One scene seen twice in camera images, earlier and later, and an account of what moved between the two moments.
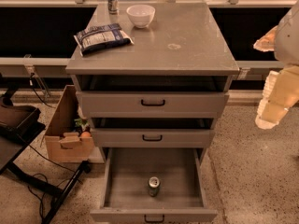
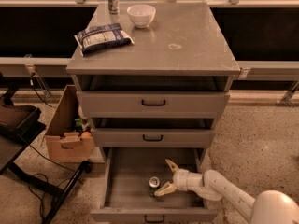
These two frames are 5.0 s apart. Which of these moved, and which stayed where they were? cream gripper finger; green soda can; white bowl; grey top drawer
Moved: cream gripper finger
Stayed: white bowl; grey top drawer; green soda can
